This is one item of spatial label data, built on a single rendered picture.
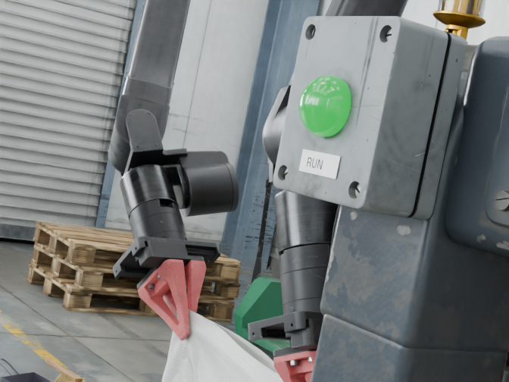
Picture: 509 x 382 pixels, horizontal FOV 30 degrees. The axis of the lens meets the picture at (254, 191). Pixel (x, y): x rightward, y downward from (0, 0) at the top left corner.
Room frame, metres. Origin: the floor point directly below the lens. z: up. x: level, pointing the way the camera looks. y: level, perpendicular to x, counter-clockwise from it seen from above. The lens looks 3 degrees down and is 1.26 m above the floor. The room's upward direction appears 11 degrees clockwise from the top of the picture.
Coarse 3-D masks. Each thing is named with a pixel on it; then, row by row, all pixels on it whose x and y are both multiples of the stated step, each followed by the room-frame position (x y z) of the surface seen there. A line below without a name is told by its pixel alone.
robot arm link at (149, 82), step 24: (168, 0) 1.19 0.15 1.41; (144, 24) 1.17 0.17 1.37; (168, 24) 1.17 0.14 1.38; (144, 48) 1.15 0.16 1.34; (168, 48) 1.16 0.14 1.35; (144, 72) 1.12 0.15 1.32; (168, 72) 1.13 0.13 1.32; (144, 96) 1.10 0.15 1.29; (168, 96) 1.11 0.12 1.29; (120, 120) 1.07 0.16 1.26; (120, 144) 1.07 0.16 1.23; (120, 168) 1.11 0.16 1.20
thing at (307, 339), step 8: (312, 320) 0.70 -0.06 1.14; (320, 320) 0.71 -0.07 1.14; (312, 328) 0.70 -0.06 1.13; (320, 328) 0.70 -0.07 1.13; (288, 336) 0.71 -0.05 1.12; (296, 336) 0.70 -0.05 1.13; (304, 336) 0.70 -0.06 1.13; (312, 336) 0.70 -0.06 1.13; (296, 344) 0.70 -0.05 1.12; (304, 344) 0.69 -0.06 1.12; (312, 344) 0.69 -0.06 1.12
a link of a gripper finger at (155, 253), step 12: (144, 252) 0.97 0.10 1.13; (156, 252) 0.97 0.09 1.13; (168, 252) 0.98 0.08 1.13; (180, 252) 0.99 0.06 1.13; (144, 264) 0.97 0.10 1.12; (156, 264) 0.98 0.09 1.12; (192, 264) 0.99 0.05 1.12; (204, 264) 1.00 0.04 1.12; (192, 276) 0.98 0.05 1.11; (204, 276) 0.99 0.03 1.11; (192, 288) 0.98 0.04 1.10; (168, 300) 1.01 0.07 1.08; (192, 300) 0.98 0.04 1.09
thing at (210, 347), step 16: (192, 320) 0.96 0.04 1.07; (208, 320) 0.94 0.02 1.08; (176, 336) 0.98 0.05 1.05; (192, 336) 0.96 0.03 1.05; (208, 336) 0.93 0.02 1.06; (224, 336) 0.90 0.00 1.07; (240, 336) 0.90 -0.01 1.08; (176, 352) 0.98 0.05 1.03; (192, 352) 0.95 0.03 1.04; (208, 352) 0.93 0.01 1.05; (224, 352) 0.89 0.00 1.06; (240, 352) 0.85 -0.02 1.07; (256, 352) 0.86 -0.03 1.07; (176, 368) 0.97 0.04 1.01; (192, 368) 0.95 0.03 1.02; (208, 368) 0.92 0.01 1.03; (224, 368) 0.88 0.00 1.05; (240, 368) 0.84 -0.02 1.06; (256, 368) 0.81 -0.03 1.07; (272, 368) 0.82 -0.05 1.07
